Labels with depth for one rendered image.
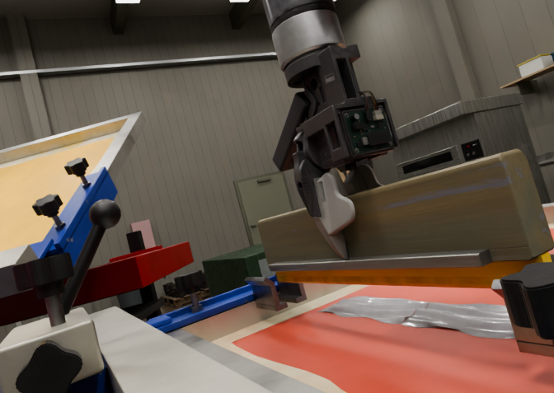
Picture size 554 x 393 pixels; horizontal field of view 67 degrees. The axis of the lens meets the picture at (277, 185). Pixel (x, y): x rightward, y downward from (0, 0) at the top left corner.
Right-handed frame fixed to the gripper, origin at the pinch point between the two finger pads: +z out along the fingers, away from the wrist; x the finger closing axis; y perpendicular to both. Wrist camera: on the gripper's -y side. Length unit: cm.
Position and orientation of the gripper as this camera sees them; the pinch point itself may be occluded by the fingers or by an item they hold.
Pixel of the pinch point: (354, 241)
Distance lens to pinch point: 47.7
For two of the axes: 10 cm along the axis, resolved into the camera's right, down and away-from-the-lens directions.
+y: 4.5, -1.9, -8.7
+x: 8.5, -2.0, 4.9
